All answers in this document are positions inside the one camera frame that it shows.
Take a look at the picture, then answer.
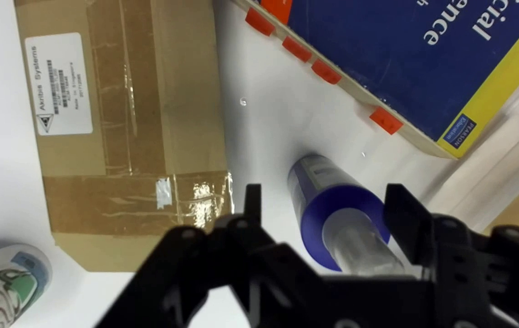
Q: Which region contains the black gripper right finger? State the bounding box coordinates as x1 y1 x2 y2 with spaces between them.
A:
385 183 519 328

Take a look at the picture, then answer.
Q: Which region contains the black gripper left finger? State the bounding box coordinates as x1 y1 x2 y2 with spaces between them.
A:
93 183 292 328

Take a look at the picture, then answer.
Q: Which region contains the blue bottle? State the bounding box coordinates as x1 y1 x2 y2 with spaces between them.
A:
286 152 394 274

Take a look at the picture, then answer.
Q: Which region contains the coffee cup with white lid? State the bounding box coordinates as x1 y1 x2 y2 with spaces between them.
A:
0 243 55 328

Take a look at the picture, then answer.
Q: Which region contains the brown cardboard box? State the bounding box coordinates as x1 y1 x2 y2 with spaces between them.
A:
13 0 237 274

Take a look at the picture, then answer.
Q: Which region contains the blue book with orange tabs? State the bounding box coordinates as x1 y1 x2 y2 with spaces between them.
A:
233 0 519 161

